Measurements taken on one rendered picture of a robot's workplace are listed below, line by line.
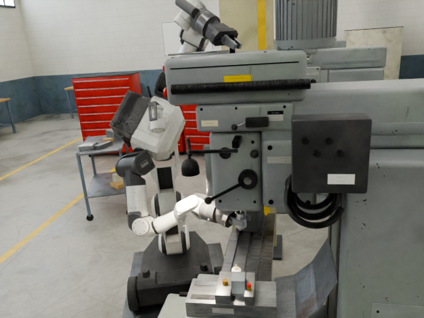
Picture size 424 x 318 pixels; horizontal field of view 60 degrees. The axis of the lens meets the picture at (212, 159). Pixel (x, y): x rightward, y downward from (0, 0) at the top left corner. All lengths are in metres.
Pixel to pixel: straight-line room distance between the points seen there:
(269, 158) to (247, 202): 0.20
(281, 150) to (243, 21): 1.93
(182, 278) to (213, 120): 1.27
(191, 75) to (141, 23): 9.86
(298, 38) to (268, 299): 0.95
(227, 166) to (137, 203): 0.53
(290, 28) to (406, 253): 0.80
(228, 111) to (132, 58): 10.03
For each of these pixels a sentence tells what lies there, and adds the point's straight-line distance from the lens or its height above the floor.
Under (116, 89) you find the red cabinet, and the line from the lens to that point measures 6.59.
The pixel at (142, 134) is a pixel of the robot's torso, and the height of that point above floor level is 1.54.
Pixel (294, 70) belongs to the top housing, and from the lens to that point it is 1.21.
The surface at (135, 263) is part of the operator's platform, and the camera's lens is 2.87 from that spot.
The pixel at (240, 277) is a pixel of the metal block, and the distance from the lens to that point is 1.49.
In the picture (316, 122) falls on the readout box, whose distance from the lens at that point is 0.99.
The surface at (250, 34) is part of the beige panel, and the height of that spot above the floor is 1.95.
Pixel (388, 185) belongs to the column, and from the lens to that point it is 1.23.
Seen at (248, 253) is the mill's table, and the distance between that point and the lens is 1.92.
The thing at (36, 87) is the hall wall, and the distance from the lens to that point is 12.88.
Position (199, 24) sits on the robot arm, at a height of 1.99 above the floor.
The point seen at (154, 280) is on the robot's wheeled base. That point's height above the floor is 0.61.
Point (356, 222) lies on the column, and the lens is 1.27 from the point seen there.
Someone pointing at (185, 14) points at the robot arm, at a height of 2.03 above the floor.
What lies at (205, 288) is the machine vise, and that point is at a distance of 1.57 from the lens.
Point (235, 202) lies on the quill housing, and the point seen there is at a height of 1.36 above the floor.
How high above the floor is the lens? 1.94
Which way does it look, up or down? 18 degrees down
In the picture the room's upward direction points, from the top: 4 degrees counter-clockwise
